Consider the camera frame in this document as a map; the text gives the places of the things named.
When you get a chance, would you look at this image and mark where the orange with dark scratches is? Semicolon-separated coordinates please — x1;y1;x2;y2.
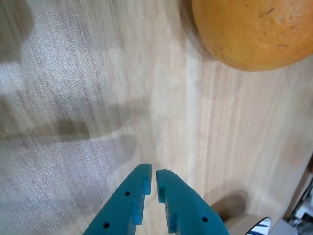
191;0;313;72

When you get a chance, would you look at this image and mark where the white plate with blue strokes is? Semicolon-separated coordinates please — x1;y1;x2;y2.
224;214;272;235

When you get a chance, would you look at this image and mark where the grey box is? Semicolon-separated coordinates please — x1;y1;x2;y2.
270;218;294;235

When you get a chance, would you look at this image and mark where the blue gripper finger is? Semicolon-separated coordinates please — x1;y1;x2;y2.
82;163;153;235
156;169;230;235

